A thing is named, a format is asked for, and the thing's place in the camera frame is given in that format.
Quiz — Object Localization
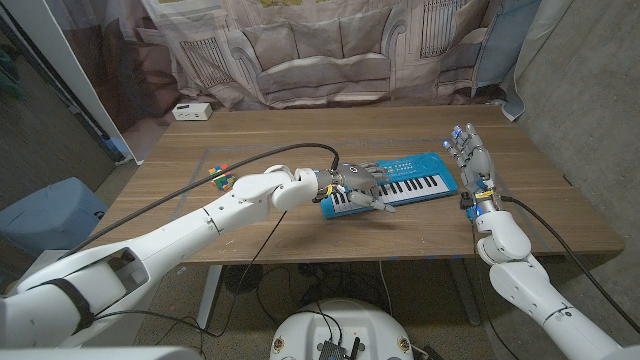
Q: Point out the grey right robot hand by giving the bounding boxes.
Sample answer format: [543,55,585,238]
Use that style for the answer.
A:
[441,122,501,215]

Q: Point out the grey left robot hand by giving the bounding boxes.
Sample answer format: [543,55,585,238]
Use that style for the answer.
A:
[314,161,396,214]

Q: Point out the blue toy piano keyboard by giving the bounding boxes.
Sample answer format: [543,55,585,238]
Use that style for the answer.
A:
[319,151,459,220]

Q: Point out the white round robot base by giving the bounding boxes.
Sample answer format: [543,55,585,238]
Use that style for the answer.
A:
[269,298,415,360]

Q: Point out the multicoloured rubik's cube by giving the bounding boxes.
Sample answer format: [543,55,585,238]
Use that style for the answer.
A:
[208,163,237,193]

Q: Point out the grey table leg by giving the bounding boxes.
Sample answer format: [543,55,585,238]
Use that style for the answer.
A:
[447,258,483,327]

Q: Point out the printed sofa room backdrop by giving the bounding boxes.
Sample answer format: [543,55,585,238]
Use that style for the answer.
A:
[47,0,576,161]

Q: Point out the black round floor fan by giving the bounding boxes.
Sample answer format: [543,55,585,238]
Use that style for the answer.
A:
[223,263,264,296]

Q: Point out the black antenna module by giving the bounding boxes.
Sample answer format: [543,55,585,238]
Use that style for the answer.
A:
[317,336,362,360]

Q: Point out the white power strip box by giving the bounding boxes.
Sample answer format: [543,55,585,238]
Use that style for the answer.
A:
[172,102,214,122]

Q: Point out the white table leg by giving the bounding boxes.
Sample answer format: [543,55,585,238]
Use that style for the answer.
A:
[195,264,224,332]

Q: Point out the blue-grey plastic bin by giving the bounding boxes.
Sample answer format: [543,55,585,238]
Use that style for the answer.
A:
[0,176,109,257]

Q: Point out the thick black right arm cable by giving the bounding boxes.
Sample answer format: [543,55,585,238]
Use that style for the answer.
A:
[498,194,640,335]

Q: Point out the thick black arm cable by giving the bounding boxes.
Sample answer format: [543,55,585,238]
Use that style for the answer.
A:
[57,142,341,261]
[498,194,640,335]

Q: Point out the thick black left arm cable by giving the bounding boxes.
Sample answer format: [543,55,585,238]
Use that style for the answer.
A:
[57,142,341,261]

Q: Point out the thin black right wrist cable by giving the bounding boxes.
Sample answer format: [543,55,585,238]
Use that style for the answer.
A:
[468,219,507,360]

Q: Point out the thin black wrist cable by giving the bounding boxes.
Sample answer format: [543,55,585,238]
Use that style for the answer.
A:
[468,219,507,360]
[92,209,289,339]

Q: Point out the black floor cable tangle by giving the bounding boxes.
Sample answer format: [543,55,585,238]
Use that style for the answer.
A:
[255,261,397,321]

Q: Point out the thin black left wrist cable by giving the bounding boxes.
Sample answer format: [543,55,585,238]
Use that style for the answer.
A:
[92,209,289,339]

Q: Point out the white slanted partition post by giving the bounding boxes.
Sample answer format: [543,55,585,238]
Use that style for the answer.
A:
[0,0,147,166]

